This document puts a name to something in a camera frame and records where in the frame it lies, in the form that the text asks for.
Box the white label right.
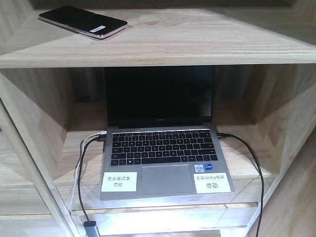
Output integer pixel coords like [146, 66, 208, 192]
[194, 173, 232, 194]

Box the wooden shelf unit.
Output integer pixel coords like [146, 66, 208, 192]
[0, 0, 316, 237]

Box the black laptop cable left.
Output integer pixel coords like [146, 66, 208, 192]
[77, 135, 107, 222]

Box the white label left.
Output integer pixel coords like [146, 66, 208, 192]
[101, 172, 137, 192]

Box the silver laptop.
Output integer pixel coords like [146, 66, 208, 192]
[100, 66, 235, 200]

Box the black laptop cable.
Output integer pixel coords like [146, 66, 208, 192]
[217, 132, 265, 237]
[77, 135, 107, 222]

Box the white label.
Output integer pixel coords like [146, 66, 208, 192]
[101, 172, 137, 192]
[194, 173, 232, 194]

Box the white laptop cable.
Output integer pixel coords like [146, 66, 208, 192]
[70, 131, 107, 213]

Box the grey usb hub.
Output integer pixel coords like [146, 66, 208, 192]
[83, 221, 101, 237]

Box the black laptop cable right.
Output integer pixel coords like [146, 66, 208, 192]
[217, 132, 265, 237]

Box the black foldable phone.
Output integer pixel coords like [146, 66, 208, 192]
[39, 5, 127, 39]

